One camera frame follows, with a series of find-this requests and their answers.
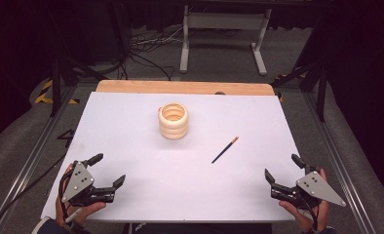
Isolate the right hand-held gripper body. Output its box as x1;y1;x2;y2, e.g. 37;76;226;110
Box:
270;166;347;210

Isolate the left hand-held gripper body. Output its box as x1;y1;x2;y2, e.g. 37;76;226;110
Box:
60;159;117;208

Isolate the dark pencil with orange end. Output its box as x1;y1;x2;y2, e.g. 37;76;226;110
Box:
211;136;240;165

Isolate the ringed wooden pen holder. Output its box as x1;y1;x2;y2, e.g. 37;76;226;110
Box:
157;102;190;141

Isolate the person's right hand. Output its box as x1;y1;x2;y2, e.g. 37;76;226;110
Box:
278;168;329;233

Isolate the person's left hand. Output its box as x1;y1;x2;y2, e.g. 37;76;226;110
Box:
55;163;107;229

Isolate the white table mat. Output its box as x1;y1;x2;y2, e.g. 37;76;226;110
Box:
40;91;307;224

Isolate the black tripod stand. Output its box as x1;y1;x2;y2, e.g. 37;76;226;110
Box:
270;53;328;124
47;0;110;118

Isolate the yellow black hazard tape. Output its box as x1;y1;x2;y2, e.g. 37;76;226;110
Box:
34;79;81;106

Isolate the dark curtain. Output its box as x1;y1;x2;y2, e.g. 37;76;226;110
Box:
320;0;384;193
0;0;57;152

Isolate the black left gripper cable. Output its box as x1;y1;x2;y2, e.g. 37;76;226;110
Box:
58;171;71;211

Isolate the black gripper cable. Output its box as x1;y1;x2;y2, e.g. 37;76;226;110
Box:
304;194;322;232
58;171;71;211

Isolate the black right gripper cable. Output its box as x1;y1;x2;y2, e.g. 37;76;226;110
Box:
304;194;322;232

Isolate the aluminium floor rail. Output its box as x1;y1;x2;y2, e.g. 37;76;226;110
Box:
0;85;79;234
300;91;380;234

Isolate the long black floor cable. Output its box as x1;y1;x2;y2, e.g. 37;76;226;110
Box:
0;151;68;232

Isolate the bundle of floor cables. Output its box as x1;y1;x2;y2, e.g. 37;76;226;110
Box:
120;25;185;82

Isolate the grey metal stand frame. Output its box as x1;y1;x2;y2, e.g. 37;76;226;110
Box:
178;4;273;77

